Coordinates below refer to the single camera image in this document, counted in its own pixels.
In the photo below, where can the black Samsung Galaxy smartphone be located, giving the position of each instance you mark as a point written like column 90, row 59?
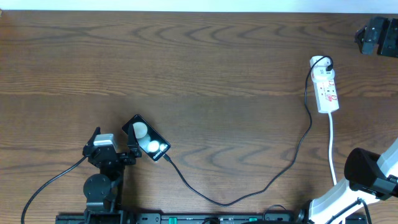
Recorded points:
column 148, row 139

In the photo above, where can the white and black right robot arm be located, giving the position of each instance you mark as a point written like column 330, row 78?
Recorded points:
column 368, row 177

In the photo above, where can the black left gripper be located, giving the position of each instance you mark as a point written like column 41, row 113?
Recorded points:
column 134, row 150

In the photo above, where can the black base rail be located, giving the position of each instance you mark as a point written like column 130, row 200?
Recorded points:
column 156, row 218

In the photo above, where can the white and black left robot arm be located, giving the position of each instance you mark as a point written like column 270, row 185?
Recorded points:
column 103, row 191

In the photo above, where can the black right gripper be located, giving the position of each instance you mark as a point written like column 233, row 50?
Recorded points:
column 389, row 46

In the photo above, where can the white power strip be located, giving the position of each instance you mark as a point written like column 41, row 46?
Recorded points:
column 326, row 96

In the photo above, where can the white charger plug adapter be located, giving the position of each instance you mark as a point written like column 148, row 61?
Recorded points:
column 322, row 69

